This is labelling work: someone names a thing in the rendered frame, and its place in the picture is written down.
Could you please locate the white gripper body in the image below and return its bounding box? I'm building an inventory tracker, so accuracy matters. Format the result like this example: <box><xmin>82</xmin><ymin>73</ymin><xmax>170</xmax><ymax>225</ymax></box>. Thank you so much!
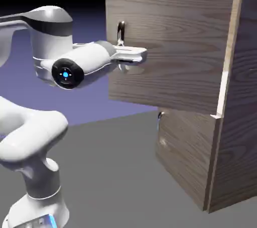
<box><xmin>109</xmin><ymin>45</ymin><xmax>149</xmax><ymax>65</ymax></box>

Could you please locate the long curved metal handle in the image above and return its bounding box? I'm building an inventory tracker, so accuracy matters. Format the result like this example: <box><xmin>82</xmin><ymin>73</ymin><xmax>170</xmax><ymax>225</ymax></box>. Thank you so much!
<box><xmin>117</xmin><ymin>21</ymin><xmax>131</xmax><ymax>73</ymax></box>

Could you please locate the large wooden cabinet door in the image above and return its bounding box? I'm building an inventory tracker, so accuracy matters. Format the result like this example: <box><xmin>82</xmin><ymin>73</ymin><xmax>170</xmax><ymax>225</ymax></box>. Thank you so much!
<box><xmin>105</xmin><ymin>0</ymin><xmax>246</xmax><ymax>116</ymax></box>

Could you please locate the small wooden cabinet door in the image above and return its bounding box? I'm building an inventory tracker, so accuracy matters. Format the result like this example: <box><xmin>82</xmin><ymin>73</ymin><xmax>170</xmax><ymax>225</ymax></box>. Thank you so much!
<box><xmin>156</xmin><ymin>108</ymin><xmax>222</xmax><ymax>211</ymax></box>

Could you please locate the wooden cabinet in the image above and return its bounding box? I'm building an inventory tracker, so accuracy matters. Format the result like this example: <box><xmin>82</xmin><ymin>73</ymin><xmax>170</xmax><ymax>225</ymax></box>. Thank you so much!
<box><xmin>105</xmin><ymin>0</ymin><xmax>257</xmax><ymax>214</ymax></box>

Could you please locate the short curved metal handle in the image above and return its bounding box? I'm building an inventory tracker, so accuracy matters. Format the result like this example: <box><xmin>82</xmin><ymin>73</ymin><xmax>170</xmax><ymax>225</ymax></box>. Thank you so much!
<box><xmin>157</xmin><ymin>111</ymin><xmax>165</xmax><ymax>131</ymax></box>

